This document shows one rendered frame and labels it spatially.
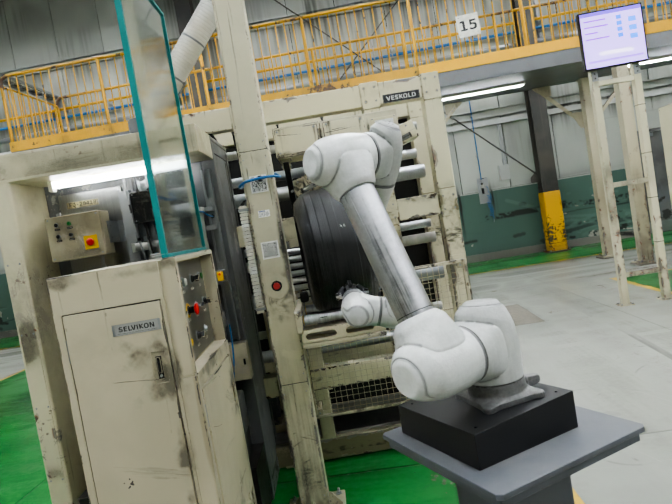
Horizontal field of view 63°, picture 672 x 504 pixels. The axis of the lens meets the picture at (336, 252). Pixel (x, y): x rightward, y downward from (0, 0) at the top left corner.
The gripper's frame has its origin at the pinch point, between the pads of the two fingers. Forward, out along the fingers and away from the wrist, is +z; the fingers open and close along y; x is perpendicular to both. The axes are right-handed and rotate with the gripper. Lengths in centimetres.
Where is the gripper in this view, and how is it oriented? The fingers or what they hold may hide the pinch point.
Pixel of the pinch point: (350, 285)
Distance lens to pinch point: 221.4
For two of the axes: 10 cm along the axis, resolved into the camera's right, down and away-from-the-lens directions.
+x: 1.6, 9.7, 1.9
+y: -9.9, 1.7, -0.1
